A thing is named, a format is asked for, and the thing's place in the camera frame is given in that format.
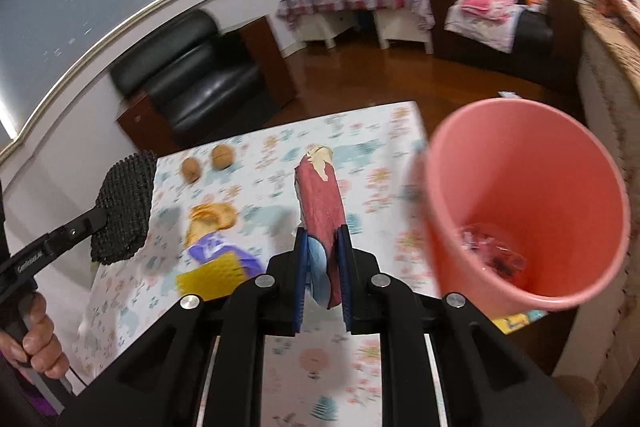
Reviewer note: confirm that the white table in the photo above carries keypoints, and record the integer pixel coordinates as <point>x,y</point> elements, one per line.
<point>400,34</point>

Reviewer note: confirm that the maroon and blue paper wrapper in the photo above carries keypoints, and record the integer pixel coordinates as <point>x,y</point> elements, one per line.
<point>320,202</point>

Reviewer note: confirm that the beige stool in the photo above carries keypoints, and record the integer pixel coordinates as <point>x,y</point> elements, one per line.
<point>575,399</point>

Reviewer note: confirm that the person's left hand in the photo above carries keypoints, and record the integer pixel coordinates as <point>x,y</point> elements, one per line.
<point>42,339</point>

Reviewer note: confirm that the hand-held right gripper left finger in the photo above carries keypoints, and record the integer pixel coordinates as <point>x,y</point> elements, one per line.
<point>300,279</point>

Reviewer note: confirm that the orange plastic wrapper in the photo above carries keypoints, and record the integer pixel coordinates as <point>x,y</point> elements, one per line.
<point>210,219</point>

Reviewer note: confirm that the person's left forearm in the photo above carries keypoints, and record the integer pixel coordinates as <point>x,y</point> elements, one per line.
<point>37,407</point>

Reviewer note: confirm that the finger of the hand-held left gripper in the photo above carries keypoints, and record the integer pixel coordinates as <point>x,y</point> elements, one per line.
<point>75,233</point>

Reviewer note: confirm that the pink plastic bin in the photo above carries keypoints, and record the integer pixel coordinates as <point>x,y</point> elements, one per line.
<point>525,177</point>

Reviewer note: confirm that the small orange box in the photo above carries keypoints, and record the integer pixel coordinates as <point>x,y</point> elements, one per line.
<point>533,0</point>

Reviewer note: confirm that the purple plastic bag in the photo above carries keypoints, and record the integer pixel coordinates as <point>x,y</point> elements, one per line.
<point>220,251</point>

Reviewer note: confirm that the brown walnut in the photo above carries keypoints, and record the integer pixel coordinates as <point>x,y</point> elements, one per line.
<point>221,155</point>
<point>191,168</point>

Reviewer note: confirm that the colourful printed card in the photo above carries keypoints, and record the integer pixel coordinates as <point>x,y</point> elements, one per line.
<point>515,321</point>

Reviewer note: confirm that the black foam net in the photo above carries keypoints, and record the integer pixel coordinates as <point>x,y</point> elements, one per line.
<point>125,207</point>

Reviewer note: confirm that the grey roller blind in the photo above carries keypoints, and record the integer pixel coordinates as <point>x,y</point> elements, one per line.
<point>75,7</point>

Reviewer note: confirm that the light blue wrapper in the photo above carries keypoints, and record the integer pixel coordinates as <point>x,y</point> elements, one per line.
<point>510,95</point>

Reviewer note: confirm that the yellow plastic wrapper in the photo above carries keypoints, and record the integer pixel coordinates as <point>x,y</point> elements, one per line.
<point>215,279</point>

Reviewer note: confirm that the pink black printed wrapper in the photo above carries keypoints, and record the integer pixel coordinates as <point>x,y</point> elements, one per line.
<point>492,251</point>

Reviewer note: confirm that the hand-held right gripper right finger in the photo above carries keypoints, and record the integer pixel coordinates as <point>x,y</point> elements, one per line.
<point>345,282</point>

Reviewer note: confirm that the white cloth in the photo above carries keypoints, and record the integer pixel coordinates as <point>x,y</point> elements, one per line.
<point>480,32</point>

